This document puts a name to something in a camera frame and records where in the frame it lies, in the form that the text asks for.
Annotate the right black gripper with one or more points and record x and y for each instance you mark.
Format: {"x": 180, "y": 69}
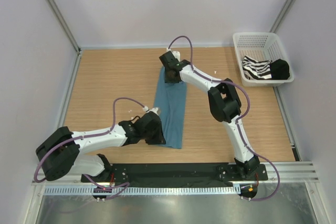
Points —
{"x": 168, "y": 80}

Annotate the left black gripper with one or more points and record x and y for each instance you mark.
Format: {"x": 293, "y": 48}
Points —
{"x": 159, "y": 139}

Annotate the teal tank top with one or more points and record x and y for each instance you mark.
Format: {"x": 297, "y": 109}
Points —
{"x": 171, "y": 99}

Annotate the black white striped tank top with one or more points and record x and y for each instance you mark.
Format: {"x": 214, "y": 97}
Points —
{"x": 256, "y": 70}

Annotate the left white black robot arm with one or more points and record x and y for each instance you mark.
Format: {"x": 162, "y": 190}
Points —
{"x": 65, "y": 149}

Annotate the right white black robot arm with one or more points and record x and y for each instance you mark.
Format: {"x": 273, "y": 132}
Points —
{"x": 224, "y": 104}

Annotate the white plastic basket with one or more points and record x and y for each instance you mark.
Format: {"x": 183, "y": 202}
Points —
{"x": 261, "y": 46}

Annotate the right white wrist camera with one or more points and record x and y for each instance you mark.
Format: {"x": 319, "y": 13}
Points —
{"x": 176, "y": 54}

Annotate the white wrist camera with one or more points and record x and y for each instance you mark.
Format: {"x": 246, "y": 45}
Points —
{"x": 155, "y": 110}
{"x": 176, "y": 54}

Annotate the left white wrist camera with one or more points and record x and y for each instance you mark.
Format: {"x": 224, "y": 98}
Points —
{"x": 155, "y": 110}

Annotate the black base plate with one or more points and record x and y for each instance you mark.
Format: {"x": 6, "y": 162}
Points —
{"x": 183, "y": 175}

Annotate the white slotted cable duct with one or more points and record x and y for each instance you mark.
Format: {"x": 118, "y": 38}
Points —
{"x": 91, "y": 190}

